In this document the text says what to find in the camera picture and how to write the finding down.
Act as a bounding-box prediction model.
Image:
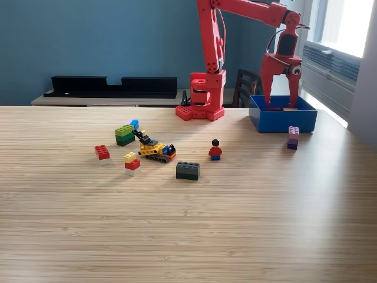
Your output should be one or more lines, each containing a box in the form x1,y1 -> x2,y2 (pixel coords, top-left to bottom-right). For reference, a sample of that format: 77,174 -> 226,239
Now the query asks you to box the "grey window radiator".
300,41 -> 362,119

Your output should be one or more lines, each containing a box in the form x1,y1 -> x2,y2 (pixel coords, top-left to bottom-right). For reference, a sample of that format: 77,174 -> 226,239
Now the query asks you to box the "pink purple brick stack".
287,126 -> 300,150

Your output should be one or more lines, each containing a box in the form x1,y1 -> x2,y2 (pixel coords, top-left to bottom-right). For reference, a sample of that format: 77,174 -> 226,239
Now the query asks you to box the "grey dark green brick stack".
176,161 -> 201,181

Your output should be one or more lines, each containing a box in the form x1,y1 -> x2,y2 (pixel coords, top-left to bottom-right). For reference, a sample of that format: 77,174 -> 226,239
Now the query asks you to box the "white framed window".
306,0 -> 377,58

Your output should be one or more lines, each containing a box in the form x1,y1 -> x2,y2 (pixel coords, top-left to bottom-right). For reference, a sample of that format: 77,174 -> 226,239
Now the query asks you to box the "dark wooden chair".
232,68 -> 262,108

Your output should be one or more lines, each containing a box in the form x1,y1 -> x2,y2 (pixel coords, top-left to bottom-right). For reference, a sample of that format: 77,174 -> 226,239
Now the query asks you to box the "arm servo cable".
266,25 -> 310,60

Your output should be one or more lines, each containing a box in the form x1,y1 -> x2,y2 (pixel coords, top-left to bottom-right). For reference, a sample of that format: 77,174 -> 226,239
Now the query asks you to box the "toy figure red shirt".
207,139 -> 223,162

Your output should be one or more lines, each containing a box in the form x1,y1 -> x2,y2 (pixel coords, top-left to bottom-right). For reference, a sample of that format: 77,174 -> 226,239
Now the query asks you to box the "yellow red white brick stack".
123,152 -> 141,177

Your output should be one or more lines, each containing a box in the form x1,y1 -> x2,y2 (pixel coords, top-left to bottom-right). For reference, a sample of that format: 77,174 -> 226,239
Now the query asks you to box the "yellow toy digger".
131,129 -> 177,164

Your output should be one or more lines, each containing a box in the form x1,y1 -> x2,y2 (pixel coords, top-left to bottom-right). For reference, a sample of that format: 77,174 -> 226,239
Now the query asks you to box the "black shelf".
43,75 -> 178,99

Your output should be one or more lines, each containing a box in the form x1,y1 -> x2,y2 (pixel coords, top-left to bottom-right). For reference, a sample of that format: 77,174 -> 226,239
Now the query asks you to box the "blue plastic bin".
249,94 -> 318,133

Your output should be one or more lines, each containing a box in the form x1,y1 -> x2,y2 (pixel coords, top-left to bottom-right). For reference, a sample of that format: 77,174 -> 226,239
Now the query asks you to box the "pale wooden sideboard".
31,88 -> 238,108

